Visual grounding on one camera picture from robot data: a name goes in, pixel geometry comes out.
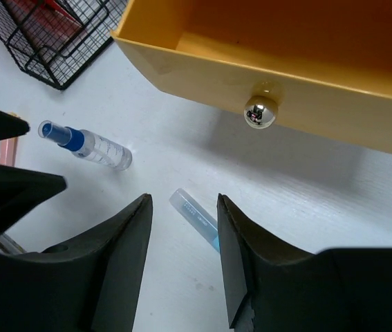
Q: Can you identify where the small blue spray bottle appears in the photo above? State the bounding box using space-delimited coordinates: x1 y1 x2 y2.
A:
38 120 132 171

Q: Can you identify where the yellow drawer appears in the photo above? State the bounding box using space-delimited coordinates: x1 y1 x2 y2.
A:
111 1 392 154

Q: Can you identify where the orange pink highlighter pen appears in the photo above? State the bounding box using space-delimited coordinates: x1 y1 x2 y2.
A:
0 112 20 167

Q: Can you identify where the black wire mesh file rack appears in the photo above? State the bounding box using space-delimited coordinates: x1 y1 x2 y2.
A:
0 1 128 91

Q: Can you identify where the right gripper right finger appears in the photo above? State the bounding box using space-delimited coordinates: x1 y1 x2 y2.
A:
217 194 392 331

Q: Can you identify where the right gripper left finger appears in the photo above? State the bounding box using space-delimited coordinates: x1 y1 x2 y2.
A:
0 194 153 331

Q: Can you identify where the red A4 file folder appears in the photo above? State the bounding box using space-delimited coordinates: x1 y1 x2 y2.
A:
1 1 85 53

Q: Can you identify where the blue clear highlighter pen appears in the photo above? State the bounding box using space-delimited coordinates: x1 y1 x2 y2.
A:
169 188 220 252

